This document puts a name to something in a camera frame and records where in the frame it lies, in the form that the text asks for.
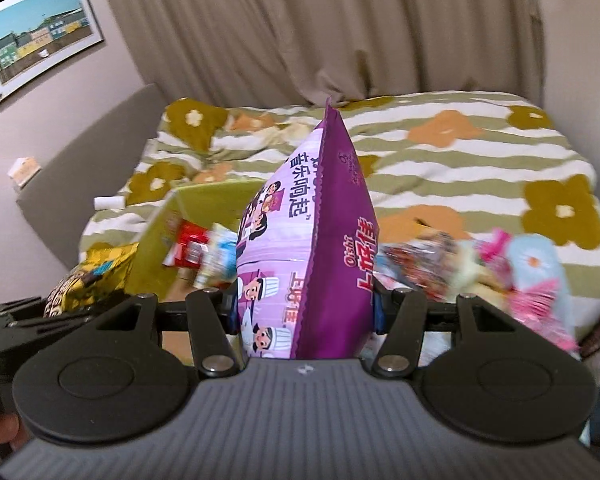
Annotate purple snack bag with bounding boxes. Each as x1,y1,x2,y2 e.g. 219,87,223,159
235,97,380,361

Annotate beige curtain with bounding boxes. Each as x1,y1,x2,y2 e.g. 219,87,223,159
94,0,547,110

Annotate blue white snack packet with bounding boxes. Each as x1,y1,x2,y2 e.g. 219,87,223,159
194,224,242,291

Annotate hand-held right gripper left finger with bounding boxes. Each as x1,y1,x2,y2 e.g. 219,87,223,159
96,280,246,379

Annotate floral striped blanket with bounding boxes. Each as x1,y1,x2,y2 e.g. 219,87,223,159
79,91,600,353

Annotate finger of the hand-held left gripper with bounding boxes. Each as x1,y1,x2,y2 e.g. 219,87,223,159
6,312,97,337
0,297,48,322

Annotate light blue daisy cloth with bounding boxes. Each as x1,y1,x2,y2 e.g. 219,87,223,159
507,234,567,293

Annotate grey upholstered headboard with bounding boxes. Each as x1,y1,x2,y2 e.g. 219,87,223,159
16,83,170,293

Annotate multicolour snack packet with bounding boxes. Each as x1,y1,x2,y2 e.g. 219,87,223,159
379,232,473,302

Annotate tissue box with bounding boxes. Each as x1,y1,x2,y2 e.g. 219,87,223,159
7,156,42,192

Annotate framed houses picture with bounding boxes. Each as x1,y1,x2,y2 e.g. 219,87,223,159
0,0,105,107

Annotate pale yellow snack packet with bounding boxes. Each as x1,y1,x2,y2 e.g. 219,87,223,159
450,247,513,297

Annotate red snack packet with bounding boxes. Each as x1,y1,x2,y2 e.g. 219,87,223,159
161,219,213,269

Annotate pink white snack bag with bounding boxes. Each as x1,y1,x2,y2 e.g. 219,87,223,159
480,229,581,362

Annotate yellow black snack bag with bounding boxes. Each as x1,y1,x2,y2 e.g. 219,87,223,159
44,241,140,319

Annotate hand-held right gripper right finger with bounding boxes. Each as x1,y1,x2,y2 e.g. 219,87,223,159
371,275,517,380

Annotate green cardboard box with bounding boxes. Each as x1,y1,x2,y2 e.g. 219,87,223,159
126,179,267,361

